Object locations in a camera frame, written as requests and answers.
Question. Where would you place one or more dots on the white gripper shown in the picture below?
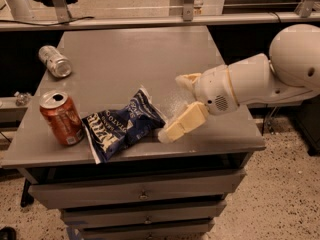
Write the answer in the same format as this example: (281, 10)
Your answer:
(214, 89)

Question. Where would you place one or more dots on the blue chip bag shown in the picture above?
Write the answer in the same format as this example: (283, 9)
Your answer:
(111, 131)

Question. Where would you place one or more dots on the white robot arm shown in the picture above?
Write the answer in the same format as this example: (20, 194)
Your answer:
(290, 72)

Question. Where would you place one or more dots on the red coke can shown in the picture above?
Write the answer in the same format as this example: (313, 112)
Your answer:
(59, 111)

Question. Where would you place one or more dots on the silver soda can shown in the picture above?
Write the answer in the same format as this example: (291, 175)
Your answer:
(57, 64)

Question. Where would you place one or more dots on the middle grey drawer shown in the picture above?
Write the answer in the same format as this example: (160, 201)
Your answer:
(144, 214)

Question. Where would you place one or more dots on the grey drawer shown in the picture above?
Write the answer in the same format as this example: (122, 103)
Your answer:
(137, 189)
(149, 232)
(144, 214)

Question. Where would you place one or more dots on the bottom grey drawer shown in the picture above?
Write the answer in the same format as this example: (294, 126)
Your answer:
(149, 232)

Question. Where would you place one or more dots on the top grey drawer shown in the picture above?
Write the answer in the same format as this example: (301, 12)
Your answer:
(137, 189)

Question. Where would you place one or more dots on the small crumpled foil object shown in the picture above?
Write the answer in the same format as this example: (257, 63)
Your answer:
(22, 99)

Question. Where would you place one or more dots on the metal bracket post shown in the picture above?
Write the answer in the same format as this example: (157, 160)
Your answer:
(188, 9)

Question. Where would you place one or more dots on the grey metal rail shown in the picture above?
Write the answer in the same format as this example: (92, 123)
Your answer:
(88, 23)

